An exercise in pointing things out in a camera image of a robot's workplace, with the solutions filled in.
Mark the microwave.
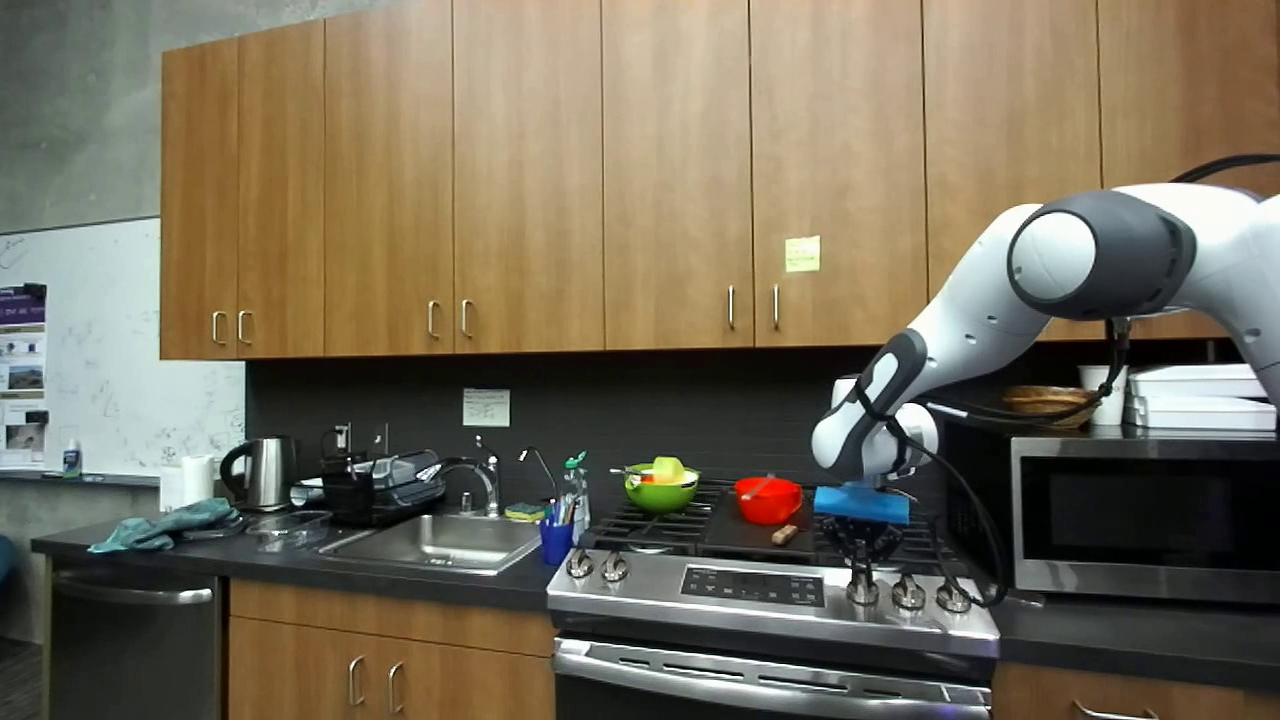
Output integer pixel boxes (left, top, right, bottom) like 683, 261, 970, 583
943, 418, 1280, 608

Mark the red pot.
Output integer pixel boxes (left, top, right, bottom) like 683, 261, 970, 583
734, 477, 804, 526

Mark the oven door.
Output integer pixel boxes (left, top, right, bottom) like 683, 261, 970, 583
552, 637, 993, 720

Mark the steel electric kettle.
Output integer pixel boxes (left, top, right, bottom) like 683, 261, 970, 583
219, 436, 299, 512

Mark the stack of white boxes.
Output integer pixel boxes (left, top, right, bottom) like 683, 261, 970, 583
1124, 362, 1279, 434

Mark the stainless steel stove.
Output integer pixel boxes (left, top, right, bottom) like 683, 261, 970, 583
547, 478, 1002, 720

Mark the drawer handle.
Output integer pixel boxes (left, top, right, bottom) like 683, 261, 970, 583
1073, 699, 1161, 720

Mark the stainless steel dishwasher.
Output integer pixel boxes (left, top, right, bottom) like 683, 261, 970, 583
47, 568, 222, 720

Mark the wooden drawer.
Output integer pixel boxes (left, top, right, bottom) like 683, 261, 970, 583
992, 661, 1280, 720

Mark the woven basket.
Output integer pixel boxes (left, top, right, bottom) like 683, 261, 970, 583
1002, 384, 1098, 430

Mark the white paper notice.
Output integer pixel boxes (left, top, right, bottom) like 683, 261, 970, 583
462, 388, 512, 429

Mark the clear spray bottle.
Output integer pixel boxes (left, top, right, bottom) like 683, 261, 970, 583
563, 451, 592, 542

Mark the stove burner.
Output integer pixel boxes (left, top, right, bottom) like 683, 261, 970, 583
582, 482, 723, 553
815, 520, 956, 576

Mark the wooden base cabinet door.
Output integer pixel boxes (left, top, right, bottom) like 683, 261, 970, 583
376, 634, 556, 720
228, 616, 377, 720

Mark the paper towel roll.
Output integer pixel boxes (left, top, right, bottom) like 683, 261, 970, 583
181, 455, 217, 507

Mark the clear glass container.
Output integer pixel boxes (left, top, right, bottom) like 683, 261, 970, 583
244, 510, 333, 553

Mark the steel sink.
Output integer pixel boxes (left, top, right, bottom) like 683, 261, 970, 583
320, 512, 542, 576

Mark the green bowl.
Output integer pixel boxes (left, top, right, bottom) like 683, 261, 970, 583
624, 466, 702, 515

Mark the microwave door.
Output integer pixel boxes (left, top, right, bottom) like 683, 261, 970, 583
1010, 436, 1280, 604

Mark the chrome tap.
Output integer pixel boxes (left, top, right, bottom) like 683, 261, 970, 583
436, 455, 502, 518

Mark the dishwasher handle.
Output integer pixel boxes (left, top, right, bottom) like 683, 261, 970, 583
51, 577, 215, 607

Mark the black dish rack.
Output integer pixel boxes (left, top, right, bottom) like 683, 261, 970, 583
320, 449, 448, 528

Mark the wooden wall cabinet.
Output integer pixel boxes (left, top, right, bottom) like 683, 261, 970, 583
159, 0, 1280, 362

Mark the teal cloth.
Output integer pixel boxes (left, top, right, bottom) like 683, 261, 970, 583
87, 498, 243, 554

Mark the oven door handle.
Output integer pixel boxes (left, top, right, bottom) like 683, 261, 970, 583
554, 645, 992, 718

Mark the wall cabinet door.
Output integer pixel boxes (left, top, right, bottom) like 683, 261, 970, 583
603, 0, 754, 351
453, 0, 605, 354
751, 0, 928, 349
160, 37, 240, 361
324, 0, 455, 358
1098, 0, 1280, 341
923, 0, 1103, 342
238, 19, 326, 360

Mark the whiteboard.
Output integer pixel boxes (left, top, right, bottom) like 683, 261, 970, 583
0, 217, 247, 483

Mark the poster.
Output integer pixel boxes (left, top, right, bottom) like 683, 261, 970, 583
0, 282, 49, 472

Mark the white paper cup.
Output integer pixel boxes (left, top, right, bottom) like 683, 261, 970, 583
1077, 364, 1129, 427

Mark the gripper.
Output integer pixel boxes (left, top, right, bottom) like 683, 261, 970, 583
824, 516, 904, 588

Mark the thin gooseneck tap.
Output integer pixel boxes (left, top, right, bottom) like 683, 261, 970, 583
517, 446, 560, 503

